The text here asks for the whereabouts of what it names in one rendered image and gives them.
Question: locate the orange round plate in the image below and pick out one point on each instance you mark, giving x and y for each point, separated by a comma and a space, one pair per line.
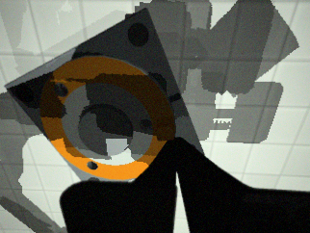
109, 80

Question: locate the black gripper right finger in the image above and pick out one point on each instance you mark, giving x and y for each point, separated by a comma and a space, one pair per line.
217, 202

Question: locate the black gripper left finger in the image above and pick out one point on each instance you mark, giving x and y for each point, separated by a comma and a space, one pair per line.
148, 203

